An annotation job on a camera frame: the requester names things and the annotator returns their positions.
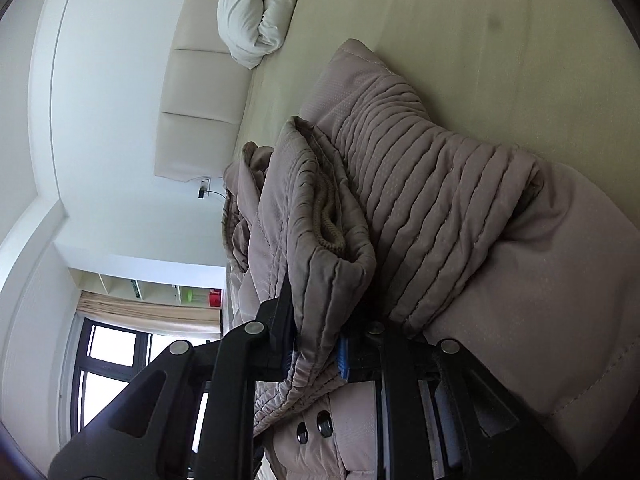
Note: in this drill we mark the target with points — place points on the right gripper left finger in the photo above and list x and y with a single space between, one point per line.
190 413

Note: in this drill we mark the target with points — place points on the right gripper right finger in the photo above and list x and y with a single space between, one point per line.
441 414

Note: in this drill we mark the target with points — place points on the mauve quilted long coat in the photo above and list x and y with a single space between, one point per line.
375 215

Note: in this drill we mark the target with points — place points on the black framed window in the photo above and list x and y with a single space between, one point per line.
106 360

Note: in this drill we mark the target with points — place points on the beige curtain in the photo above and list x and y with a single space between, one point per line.
150 318

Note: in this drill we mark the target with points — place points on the green container on shelf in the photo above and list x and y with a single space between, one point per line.
194 296

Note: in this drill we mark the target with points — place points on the red box on shelf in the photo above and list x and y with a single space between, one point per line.
215 298

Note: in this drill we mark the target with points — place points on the white built-in shelf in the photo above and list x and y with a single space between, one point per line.
128 288

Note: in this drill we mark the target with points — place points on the beige padded headboard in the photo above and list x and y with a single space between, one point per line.
203 99

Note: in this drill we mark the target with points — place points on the beige bed with bedspread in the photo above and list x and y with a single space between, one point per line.
557 77

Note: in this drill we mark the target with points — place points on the folded white duvet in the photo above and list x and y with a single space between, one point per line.
253 29

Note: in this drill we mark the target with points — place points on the wall power socket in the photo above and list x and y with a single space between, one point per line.
204 189

